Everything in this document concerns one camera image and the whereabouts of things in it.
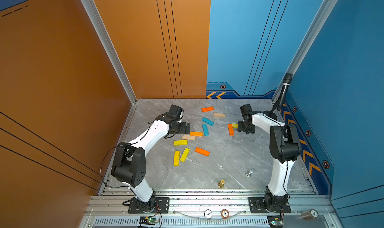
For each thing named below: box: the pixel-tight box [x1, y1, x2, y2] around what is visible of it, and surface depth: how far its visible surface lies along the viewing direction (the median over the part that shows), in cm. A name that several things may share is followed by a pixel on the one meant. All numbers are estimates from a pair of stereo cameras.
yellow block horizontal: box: [173, 139, 188, 146], surface depth 96 cm
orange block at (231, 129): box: [227, 123, 235, 136], surface depth 104 cm
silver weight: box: [245, 170, 254, 178], surface depth 83 cm
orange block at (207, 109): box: [201, 106, 214, 113], surface depth 118 cm
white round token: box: [204, 209, 213, 220], surface depth 72 cm
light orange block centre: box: [190, 131, 204, 137], surface depth 101 cm
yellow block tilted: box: [179, 148, 191, 163], surface depth 91 cm
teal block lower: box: [202, 124, 210, 136], surface depth 105 cm
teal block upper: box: [202, 117, 215, 126], surface depth 110 cm
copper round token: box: [220, 208, 230, 219], surface depth 72 cm
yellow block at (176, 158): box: [173, 150, 180, 166], surface depth 91 cm
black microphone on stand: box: [263, 73, 293, 121], surface depth 92 cm
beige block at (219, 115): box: [213, 112, 226, 118], surface depth 112 cm
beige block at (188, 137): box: [182, 135, 196, 141], surface depth 99 cm
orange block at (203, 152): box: [195, 147, 210, 157], surface depth 93 cm
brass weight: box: [218, 179, 225, 188], surface depth 79 cm
